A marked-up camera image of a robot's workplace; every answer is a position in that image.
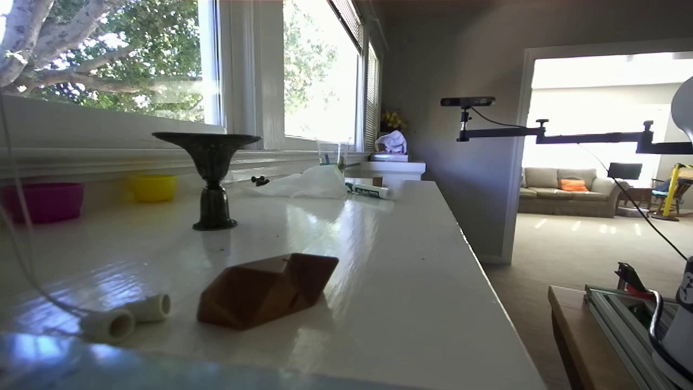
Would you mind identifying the small black clip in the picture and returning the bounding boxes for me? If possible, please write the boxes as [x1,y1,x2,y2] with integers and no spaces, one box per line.
[250,176,271,187]

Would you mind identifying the crumpled clear plastic sheet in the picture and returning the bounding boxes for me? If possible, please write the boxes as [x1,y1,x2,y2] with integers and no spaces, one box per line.
[256,165,346,199]

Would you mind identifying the white cord pull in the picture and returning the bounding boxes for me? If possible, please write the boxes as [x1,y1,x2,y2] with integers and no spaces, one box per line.
[77,308,133,342]
[129,294,170,324]

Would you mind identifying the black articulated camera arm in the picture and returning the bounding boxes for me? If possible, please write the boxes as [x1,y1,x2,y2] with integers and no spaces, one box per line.
[458,108,693,155]

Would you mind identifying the green whiteboard marker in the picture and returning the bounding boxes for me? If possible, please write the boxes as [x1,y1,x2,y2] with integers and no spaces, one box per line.
[344,180,389,199]

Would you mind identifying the orange cushion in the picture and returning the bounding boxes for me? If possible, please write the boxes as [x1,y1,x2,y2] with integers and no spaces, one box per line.
[559,177,588,193]

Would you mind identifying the magenta plastic bowl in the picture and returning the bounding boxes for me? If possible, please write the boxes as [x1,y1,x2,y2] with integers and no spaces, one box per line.
[2,182,83,225]

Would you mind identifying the brown wooden polyhedron block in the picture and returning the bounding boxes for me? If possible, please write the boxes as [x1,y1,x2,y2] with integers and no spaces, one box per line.
[197,253,337,330]

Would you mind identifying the wooden side table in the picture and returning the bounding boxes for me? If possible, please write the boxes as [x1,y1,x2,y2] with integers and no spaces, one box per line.
[547,287,637,390]

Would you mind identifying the yellow plastic bowl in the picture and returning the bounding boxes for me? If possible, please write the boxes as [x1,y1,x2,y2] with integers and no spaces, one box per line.
[127,176,177,203]

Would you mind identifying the beige sofa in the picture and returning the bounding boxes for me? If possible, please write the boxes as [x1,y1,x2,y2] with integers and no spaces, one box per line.
[517,168,618,216]

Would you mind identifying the white cord pull far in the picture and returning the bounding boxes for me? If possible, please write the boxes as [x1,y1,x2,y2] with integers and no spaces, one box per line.
[129,294,170,324]

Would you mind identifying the white cord pull near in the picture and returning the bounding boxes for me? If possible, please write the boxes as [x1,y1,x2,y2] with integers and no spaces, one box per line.
[77,308,133,342]

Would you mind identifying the white folded cloth figure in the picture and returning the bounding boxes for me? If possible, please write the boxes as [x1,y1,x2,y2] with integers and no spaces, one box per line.
[375,130,407,155]

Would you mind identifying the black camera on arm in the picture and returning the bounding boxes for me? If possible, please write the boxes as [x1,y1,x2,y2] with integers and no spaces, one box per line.
[439,96,495,108]

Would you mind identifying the dark metal goblet stand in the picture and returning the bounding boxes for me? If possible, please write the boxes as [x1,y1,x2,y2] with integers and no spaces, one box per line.
[156,133,256,229]

